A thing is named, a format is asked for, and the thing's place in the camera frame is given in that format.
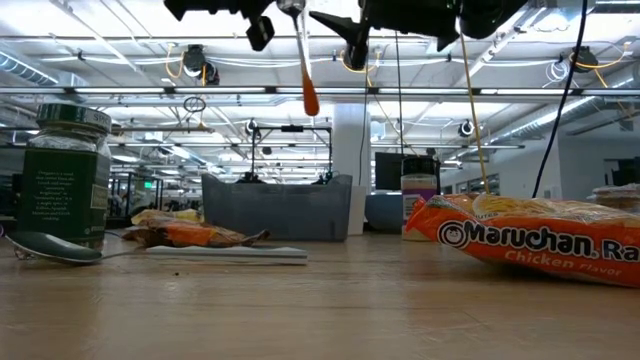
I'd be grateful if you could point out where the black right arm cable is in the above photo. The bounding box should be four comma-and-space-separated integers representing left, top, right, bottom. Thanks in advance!
531, 0, 590, 199

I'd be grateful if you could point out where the black monitor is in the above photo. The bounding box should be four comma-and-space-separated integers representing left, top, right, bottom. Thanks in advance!
374, 152, 436, 192

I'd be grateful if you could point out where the blue bowl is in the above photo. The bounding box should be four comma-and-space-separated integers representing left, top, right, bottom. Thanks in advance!
364, 193, 405, 234

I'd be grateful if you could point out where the brown orange snack packet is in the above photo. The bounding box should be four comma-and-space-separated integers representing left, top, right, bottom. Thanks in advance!
122, 215, 271, 250

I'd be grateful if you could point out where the yellow snack bag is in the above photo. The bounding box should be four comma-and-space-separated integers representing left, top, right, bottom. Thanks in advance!
130, 208, 204, 226

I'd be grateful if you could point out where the silver spoon pale blue handle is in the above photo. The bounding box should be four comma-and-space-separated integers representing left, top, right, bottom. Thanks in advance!
4, 230, 310, 267

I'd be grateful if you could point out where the orange chicken ramen packet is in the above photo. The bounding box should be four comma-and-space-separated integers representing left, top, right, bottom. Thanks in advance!
404, 193, 640, 290

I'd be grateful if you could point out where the black background robot rig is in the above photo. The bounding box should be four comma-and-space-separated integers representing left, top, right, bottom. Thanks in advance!
234, 124, 335, 186

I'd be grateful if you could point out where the silver spoon orange handle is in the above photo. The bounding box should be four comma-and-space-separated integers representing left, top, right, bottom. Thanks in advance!
276, 0, 321, 118

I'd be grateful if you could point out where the purple label spice jar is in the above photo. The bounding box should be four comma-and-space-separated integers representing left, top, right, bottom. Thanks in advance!
400, 157, 441, 243

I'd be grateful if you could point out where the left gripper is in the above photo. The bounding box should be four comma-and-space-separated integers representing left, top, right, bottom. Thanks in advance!
163, 0, 276, 52

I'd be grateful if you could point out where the green label spice jar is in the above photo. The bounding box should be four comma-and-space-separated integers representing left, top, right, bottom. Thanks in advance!
14, 103, 112, 251

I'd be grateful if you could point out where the black hanging cable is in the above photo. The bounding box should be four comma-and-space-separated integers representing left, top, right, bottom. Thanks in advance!
392, 29, 405, 157

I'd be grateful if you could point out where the yellow hanging cable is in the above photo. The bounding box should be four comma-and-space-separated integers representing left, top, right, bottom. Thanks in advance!
457, 34, 491, 196

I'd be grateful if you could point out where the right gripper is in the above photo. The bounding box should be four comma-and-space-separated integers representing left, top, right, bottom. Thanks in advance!
308, 0, 464, 53

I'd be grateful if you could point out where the grey plastic utensil tray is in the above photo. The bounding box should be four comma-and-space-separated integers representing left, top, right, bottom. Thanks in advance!
201, 173, 354, 243

